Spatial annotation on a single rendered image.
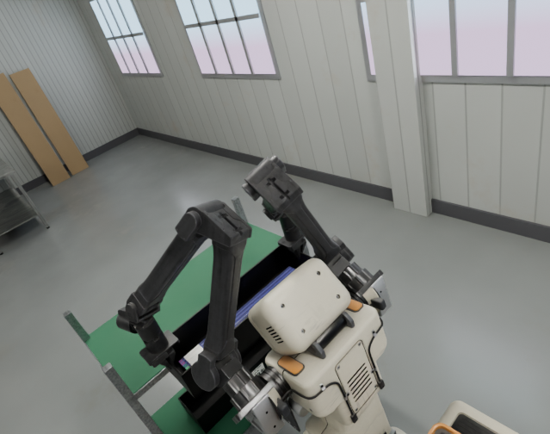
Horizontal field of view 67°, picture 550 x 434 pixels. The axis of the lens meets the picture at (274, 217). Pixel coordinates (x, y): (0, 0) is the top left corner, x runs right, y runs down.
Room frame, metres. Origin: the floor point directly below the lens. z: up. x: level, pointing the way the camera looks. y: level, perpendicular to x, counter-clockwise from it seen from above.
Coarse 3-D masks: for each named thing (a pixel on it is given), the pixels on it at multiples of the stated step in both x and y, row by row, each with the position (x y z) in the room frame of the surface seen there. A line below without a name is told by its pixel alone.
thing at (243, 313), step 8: (288, 272) 1.18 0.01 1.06; (280, 280) 1.16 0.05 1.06; (264, 288) 1.14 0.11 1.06; (272, 288) 1.13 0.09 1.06; (256, 296) 1.11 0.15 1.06; (248, 304) 1.09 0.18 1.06; (240, 312) 1.06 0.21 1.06; (248, 312) 1.05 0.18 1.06; (240, 320) 1.02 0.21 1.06; (200, 344) 0.98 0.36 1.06; (192, 352) 0.95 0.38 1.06; (200, 352) 0.94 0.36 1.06; (184, 360) 0.93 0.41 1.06; (192, 360) 0.92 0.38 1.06; (184, 368) 0.91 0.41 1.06
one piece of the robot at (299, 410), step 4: (288, 400) 0.72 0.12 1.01; (292, 400) 0.72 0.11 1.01; (288, 404) 0.70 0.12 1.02; (292, 404) 0.71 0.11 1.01; (296, 404) 0.70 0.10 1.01; (292, 408) 0.71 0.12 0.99; (296, 408) 0.69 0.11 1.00; (300, 408) 0.69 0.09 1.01; (304, 408) 0.69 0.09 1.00; (292, 412) 0.70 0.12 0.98; (296, 412) 0.69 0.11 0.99; (300, 412) 0.68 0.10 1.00; (304, 412) 0.69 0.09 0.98; (288, 416) 0.72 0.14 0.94; (292, 416) 0.70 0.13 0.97; (300, 416) 0.68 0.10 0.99; (304, 416) 0.69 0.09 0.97; (288, 420) 0.73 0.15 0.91; (292, 420) 0.71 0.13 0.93; (292, 424) 0.72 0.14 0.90; (296, 424) 0.70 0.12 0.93; (296, 428) 0.71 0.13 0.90
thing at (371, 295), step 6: (372, 288) 0.81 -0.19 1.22; (366, 294) 0.81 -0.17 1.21; (372, 294) 0.81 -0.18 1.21; (378, 294) 0.80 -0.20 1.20; (372, 300) 0.80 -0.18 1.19; (378, 300) 0.79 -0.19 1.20; (384, 300) 0.79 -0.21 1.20; (372, 306) 0.80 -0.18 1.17; (378, 306) 0.78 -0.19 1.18; (384, 306) 0.78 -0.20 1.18; (378, 312) 0.81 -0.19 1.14
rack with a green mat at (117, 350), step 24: (240, 216) 1.78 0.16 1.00; (264, 240) 1.59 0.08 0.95; (192, 264) 1.59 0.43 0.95; (168, 288) 1.47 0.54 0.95; (192, 288) 1.42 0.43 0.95; (168, 312) 1.32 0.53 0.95; (192, 312) 1.27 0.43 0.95; (96, 336) 1.32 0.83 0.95; (120, 336) 1.27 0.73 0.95; (96, 360) 1.19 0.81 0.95; (120, 360) 1.14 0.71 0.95; (144, 360) 1.10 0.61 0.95; (120, 384) 0.96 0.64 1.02; (144, 384) 0.99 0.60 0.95; (144, 408) 0.97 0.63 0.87; (168, 408) 1.35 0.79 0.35; (168, 432) 1.23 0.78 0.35; (192, 432) 1.19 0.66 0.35; (216, 432) 1.15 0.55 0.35; (240, 432) 1.11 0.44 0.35
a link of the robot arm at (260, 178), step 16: (256, 176) 0.88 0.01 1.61; (272, 176) 0.86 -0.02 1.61; (272, 192) 0.83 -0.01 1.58; (288, 192) 0.83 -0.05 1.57; (288, 208) 0.82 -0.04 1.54; (304, 208) 0.84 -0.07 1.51; (304, 224) 0.85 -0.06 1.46; (320, 240) 0.89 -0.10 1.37; (336, 240) 0.95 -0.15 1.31; (320, 256) 0.92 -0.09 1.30; (352, 256) 0.94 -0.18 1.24
